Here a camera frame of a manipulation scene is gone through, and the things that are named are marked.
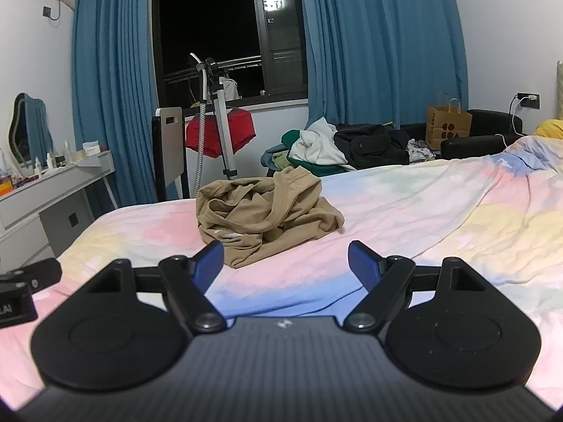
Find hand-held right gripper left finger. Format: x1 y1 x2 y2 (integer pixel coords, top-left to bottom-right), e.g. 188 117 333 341
83 241 228 334

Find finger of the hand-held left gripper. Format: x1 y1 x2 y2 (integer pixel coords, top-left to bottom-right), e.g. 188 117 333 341
0 258 63 292

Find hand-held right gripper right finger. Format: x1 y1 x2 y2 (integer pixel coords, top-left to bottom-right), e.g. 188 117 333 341
343 241 485 334

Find tan printed t-shirt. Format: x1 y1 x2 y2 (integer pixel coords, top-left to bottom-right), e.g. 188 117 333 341
196 166 346 270

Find pastel tie-dye bed blanket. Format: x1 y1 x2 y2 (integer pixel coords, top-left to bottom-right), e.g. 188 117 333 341
0 134 563 407

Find green garment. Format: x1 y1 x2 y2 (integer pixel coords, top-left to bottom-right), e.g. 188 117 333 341
280 129 358 177

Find black garment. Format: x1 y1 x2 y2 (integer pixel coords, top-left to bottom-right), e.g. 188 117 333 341
333 123 412 169

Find patterned grey cloth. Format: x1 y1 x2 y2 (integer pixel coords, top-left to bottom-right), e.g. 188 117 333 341
406 138 437 163

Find white hooded garment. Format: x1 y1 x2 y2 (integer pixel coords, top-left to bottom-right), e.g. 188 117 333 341
288 118 349 168

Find red garment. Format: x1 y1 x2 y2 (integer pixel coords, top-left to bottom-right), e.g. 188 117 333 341
185 110 257 159

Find brown cardboard box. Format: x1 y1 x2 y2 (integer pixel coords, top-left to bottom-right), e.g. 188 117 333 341
425 92 473 151

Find small white garment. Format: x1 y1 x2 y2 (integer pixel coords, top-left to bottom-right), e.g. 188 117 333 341
220 77 242 100

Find black sofa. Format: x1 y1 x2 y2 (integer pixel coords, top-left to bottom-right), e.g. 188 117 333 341
398 109 527 161

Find blue curtain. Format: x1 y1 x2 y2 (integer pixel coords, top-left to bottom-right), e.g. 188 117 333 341
297 0 469 132
70 0 161 209

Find yellow cloth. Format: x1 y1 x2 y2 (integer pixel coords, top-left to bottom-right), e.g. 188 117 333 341
534 119 563 142

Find dark window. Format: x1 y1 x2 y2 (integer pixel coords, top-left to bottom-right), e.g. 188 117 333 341
152 0 309 108

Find wavy frame mirror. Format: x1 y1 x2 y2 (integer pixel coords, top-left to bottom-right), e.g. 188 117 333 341
10 92 54 164

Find white charging cable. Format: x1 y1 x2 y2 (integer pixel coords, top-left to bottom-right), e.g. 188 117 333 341
493 131 523 147

